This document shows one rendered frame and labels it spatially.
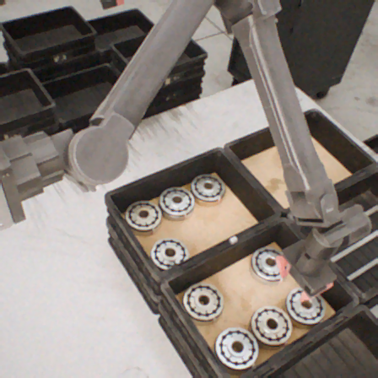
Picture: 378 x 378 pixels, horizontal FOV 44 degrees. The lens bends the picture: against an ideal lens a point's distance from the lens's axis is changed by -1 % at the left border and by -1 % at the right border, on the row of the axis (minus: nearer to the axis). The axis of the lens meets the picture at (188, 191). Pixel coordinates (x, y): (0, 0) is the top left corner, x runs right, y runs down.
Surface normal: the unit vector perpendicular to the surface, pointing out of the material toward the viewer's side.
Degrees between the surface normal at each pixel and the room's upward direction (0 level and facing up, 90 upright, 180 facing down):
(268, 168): 0
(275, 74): 43
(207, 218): 0
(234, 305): 0
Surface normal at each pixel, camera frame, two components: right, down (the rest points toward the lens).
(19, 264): 0.10, -0.63
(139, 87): 0.41, -0.04
